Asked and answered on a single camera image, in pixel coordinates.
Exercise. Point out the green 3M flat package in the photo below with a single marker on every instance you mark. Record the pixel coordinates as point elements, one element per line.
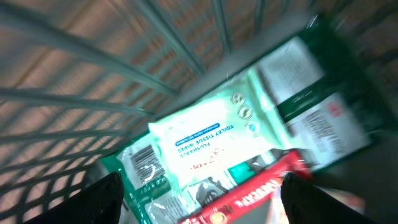
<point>325,101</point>

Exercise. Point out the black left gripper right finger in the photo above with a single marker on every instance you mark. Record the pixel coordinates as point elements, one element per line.
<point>306,204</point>

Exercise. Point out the white toilet wipes pack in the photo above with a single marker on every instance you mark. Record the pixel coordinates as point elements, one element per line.
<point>229,126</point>

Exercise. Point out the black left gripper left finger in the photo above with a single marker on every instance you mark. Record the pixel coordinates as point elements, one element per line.
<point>100,203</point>

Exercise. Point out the grey plastic mesh basket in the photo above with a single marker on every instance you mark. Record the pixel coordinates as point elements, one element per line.
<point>79,78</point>

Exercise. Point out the red snack packet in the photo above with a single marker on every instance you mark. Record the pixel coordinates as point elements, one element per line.
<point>263,192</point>

